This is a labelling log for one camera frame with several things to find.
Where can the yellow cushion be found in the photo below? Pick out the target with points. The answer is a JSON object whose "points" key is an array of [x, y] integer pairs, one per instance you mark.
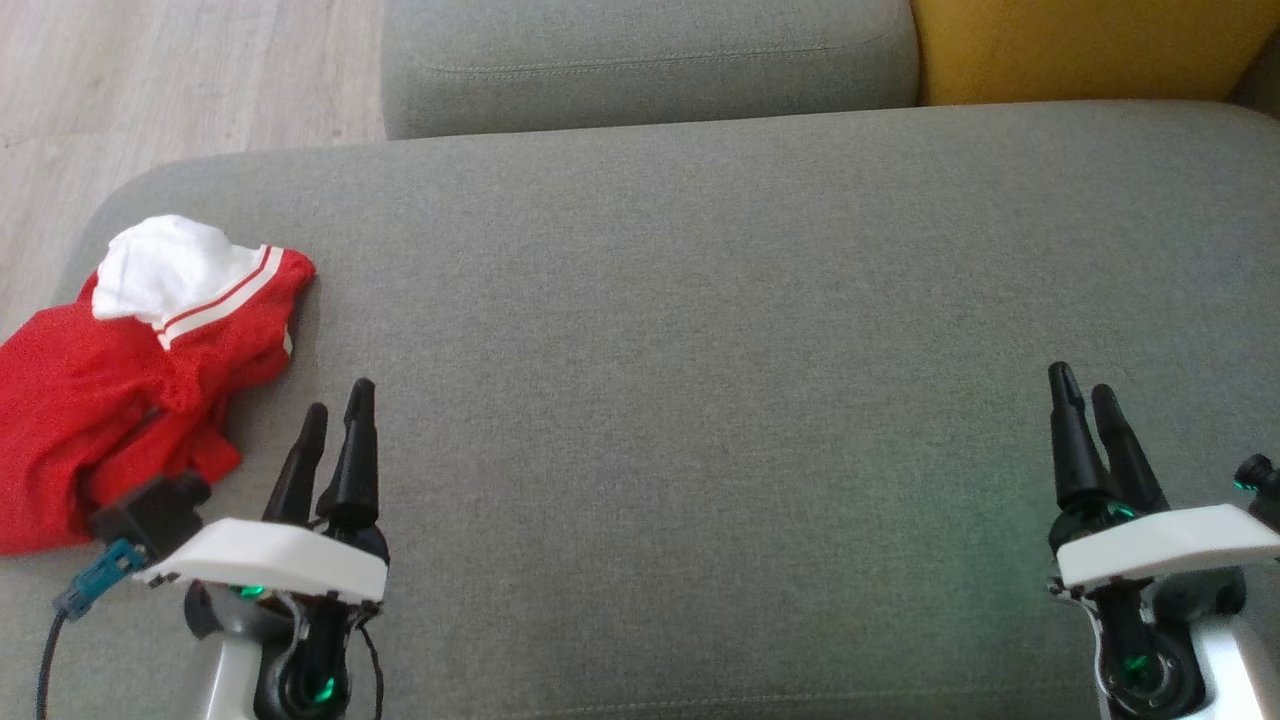
{"points": [[1080, 50]]}

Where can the grey sofa back cushion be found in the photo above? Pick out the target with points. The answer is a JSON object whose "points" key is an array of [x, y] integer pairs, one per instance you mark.
{"points": [[650, 60]]}

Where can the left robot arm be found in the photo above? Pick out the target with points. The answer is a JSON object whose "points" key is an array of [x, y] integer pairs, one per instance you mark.
{"points": [[225, 685]]}

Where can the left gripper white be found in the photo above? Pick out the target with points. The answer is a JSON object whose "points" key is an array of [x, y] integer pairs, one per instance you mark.
{"points": [[280, 560]]}

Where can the wrist black camera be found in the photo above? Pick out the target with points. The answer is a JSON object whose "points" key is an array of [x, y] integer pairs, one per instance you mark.
{"points": [[155, 510], [1262, 490]]}

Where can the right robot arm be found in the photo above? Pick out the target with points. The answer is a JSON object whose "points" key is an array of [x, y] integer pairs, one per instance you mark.
{"points": [[1245, 670]]}

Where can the grey fabric sofa seat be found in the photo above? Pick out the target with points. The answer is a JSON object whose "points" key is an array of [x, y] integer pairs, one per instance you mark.
{"points": [[700, 350]]}

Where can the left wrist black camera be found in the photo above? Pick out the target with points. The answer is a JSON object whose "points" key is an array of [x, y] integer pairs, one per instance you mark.
{"points": [[155, 510]]}

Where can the red garment white trim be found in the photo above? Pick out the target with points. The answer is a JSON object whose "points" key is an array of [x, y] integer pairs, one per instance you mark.
{"points": [[70, 420]]}

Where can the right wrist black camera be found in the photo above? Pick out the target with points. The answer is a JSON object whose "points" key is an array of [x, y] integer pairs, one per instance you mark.
{"points": [[1262, 490]]}

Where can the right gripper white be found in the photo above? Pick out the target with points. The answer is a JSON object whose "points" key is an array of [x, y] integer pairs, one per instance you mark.
{"points": [[1160, 545]]}

